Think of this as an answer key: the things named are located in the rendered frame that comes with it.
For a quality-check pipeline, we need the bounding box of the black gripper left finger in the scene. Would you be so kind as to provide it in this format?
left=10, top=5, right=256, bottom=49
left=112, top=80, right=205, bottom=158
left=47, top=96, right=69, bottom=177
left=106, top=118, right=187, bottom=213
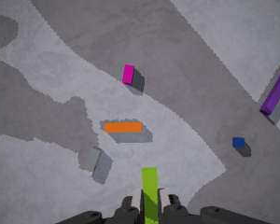
left=56, top=189, right=145, bottom=224

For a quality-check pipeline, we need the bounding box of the small magenta block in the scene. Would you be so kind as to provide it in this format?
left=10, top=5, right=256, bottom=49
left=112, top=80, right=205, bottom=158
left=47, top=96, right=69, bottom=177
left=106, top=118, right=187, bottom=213
left=122, top=64, right=134, bottom=85

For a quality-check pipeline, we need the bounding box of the purple rod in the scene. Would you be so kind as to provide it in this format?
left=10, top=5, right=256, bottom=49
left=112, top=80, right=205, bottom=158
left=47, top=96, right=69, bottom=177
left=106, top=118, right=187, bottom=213
left=259, top=77, right=280, bottom=116

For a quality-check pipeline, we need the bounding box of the orange rod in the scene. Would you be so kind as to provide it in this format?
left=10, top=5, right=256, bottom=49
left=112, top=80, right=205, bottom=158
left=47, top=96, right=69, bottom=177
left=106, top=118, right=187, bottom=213
left=105, top=122, right=142, bottom=133

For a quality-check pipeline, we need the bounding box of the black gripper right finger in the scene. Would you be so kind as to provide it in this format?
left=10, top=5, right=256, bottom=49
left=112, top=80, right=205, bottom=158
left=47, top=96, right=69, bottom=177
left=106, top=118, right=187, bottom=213
left=157, top=189, right=272, bottom=224

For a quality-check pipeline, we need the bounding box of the grey rectangular block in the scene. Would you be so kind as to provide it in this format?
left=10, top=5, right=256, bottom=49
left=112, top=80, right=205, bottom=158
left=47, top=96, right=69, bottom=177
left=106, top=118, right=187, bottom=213
left=83, top=147, right=103, bottom=176

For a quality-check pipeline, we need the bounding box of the small blue block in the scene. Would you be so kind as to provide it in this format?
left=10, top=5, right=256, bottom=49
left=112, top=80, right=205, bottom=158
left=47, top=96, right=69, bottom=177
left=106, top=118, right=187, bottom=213
left=232, top=137, right=245, bottom=147

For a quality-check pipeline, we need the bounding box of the lime green rod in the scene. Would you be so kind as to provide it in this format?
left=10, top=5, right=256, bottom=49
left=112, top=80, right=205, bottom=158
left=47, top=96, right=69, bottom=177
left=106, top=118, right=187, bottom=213
left=142, top=167, right=159, bottom=224

